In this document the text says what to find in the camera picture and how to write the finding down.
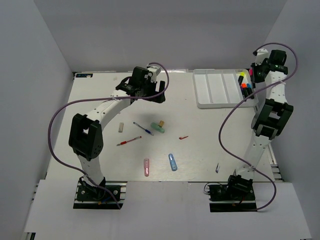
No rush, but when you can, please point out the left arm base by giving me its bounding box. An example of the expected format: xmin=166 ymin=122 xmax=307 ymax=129
xmin=73 ymin=177 xmax=127 ymax=210

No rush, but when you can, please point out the beige eraser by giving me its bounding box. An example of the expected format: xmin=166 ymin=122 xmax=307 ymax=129
xmin=118 ymin=122 xmax=124 ymax=133

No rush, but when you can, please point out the blue label sticker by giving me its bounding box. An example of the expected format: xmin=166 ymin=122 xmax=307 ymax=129
xmin=75 ymin=73 xmax=93 ymax=78

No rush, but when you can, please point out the blue pen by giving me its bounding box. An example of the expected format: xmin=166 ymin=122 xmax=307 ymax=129
xmin=133 ymin=122 xmax=154 ymax=136

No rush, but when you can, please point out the pink stapler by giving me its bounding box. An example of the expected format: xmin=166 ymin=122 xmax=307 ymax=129
xmin=143 ymin=158 xmax=150 ymax=177

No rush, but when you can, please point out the green stapler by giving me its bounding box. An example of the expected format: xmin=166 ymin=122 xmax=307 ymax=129
xmin=150 ymin=122 xmax=165 ymax=134

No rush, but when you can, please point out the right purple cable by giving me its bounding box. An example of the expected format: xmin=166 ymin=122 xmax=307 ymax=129
xmin=218 ymin=42 xmax=299 ymax=212

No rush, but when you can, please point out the yellow highlighter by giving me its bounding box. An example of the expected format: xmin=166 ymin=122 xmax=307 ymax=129
xmin=238 ymin=72 xmax=245 ymax=86

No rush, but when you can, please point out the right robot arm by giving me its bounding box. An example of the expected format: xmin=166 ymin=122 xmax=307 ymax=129
xmin=225 ymin=48 xmax=294 ymax=200

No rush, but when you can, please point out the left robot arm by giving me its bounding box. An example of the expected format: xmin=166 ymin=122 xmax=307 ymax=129
xmin=68 ymin=64 xmax=166 ymax=200

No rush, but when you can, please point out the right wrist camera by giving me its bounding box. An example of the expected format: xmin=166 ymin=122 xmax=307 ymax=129
xmin=253 ymin=48 xmax=269 ymax=66

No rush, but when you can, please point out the purple cable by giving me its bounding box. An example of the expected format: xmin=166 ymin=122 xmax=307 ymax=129
xmin=47 ymin=62 xmax=170 ymax=210
xmin=218 ymin=42 xmax=299 ymax=212

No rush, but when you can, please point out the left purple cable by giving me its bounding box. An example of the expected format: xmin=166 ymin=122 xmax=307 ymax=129
xmin=47 ymin=62 xmax=170 ymax=210

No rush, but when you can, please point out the small purple pen cap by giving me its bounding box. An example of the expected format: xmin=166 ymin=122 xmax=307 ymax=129
xmin=215 ymin=163 xmax=220 ymax=173

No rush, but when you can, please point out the blue stapler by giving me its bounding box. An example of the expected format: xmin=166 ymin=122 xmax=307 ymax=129
xmin=168 ymin=153 xmax=178 ymax=171

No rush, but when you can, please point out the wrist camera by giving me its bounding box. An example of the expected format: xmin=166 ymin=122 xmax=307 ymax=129
xmin=146 ymin=65 xmax=161 ymax=83
xmin=253 ymin=48 xmax=269 ymax=66

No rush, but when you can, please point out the white divided tray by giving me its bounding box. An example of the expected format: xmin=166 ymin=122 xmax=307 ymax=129
xmin=193 ymin=69 xmax=253 ymax=109

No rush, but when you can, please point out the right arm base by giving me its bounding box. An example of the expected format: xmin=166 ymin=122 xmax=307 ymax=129
xmin=203 ymin=175 xmax=257 ymax=213

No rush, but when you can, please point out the red pen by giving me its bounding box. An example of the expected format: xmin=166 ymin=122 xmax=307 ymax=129
xmin=116 ymin=136 xmax=142 ymax=146

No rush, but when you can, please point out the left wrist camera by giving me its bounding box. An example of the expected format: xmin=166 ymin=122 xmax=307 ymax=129
xmin=146 ymin=65 xmax=161 ymax=83

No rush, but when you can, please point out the orange highlighter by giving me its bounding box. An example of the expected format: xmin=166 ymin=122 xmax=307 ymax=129
xmin=240 ymin=83 xmax=249 ymax=99

